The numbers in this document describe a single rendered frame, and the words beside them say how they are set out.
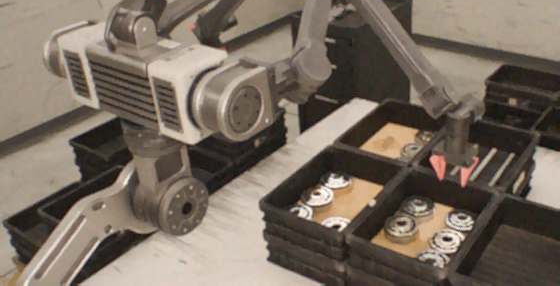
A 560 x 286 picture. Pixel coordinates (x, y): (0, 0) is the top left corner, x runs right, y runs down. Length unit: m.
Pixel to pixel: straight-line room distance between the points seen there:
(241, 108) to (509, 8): 4.07
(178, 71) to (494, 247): 1.04
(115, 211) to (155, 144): 0.22
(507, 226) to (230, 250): 0.87
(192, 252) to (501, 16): 3.65
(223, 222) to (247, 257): 0.21
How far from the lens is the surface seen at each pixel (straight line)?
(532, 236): 1.83
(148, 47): 1.28
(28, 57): 4.44
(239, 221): 2.11
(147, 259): 2.03
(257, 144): 2.95
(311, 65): 1.24
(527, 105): 3.30
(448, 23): 5.30
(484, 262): 1.72
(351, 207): 1.90
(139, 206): 1.46
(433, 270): 1.53
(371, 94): 3.46
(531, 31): 5.03
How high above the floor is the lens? 1.95
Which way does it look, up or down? 30 degrees down
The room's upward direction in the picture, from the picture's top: 2 degrees counter-clockwise
